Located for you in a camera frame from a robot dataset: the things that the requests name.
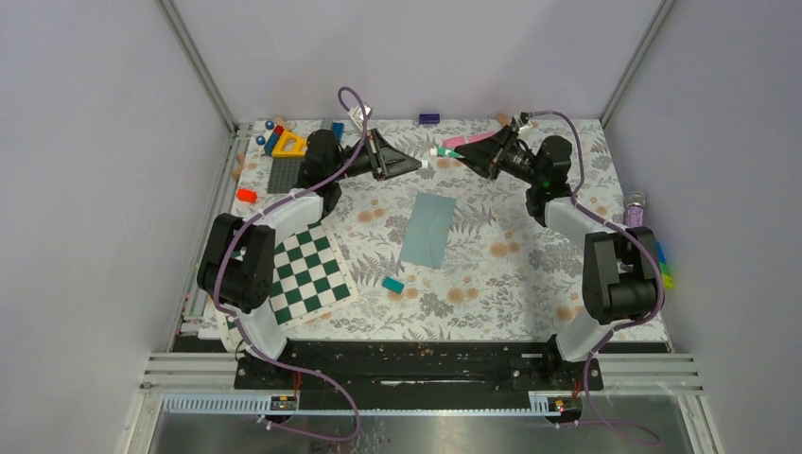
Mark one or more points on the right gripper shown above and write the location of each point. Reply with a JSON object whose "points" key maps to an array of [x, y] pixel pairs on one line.
{"points": [[488, 156]]}

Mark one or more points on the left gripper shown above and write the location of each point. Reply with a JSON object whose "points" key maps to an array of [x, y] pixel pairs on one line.
{"points": [[388, 162]]}

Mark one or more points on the green white glue stick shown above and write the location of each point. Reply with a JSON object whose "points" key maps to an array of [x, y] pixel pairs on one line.
{"points": [[446, 152]]}

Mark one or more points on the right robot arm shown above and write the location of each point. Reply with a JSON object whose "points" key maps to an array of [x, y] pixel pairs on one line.
{"points": [[621, 281]]}

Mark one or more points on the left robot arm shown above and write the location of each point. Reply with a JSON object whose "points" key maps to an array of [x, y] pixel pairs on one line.
{"points": [[239, 262]]}

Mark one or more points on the pink cylinder marker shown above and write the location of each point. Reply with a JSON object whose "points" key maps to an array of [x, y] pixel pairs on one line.
{"points": [[464, 140]]}

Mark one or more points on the purple small brick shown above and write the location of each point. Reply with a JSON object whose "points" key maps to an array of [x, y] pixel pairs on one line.
{"points": [[429, 118]]}

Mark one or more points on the blue lego brick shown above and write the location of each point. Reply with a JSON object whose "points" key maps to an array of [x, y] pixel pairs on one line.
{"points": [[338, 129]]}

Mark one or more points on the floral table mat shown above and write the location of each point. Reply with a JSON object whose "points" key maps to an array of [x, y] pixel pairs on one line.
{"points": [[504, 277]]}

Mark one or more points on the yellow triangle toy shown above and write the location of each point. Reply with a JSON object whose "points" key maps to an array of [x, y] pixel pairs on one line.
{"points": [[289, 145]]}

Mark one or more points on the grey lego baseplate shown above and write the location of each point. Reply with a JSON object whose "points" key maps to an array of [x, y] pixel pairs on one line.
{"points": [[283, 171]]}

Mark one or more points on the small teal block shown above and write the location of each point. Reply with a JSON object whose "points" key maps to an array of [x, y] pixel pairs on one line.
{"points": [[393, 285]]}

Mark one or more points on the green white checkerboard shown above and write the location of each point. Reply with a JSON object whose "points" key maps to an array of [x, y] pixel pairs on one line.
{"points": [[311, 279]]}

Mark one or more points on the small red block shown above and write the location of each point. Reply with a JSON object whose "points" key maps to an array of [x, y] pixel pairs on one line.
{"points": [[246, 195]]}

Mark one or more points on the purple glitter tube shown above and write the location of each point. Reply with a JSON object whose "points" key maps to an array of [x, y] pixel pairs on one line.
{"points": [[634, 213]]}

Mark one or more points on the colourful stacked brick toy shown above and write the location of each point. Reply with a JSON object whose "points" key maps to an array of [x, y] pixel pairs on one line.
{"points": [[664, 268]]}

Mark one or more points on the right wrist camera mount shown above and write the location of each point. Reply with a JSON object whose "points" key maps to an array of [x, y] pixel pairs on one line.
{"points": [[521, 123]]}

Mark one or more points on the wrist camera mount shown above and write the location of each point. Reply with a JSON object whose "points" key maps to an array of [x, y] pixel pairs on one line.
{"points": [[358, 116], [521, 123]]}

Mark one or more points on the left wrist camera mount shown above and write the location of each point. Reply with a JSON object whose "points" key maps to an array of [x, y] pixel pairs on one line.
{"points": [[358, 116]]}

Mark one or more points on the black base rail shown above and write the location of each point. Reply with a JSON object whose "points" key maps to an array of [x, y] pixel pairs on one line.
{"points": [[418, 375]]}

